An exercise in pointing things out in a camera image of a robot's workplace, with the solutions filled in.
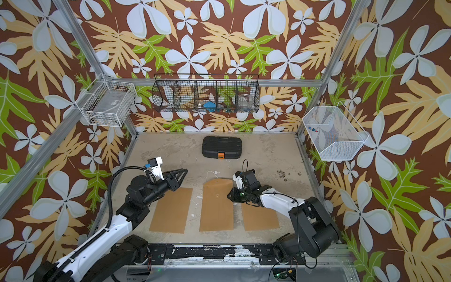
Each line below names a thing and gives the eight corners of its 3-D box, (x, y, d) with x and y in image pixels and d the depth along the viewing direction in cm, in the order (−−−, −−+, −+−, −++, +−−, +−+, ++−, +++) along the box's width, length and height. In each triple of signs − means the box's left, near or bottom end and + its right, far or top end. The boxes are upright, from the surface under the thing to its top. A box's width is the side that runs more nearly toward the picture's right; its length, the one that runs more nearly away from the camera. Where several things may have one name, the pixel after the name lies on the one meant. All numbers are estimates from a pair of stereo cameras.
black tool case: (202, 160, 108) (201, 153, 102) (204, 142, 118) (203, 134, 112) (241, 161, 108) (242, 153, 102) (240, 142, 118) (241, 134, 112)
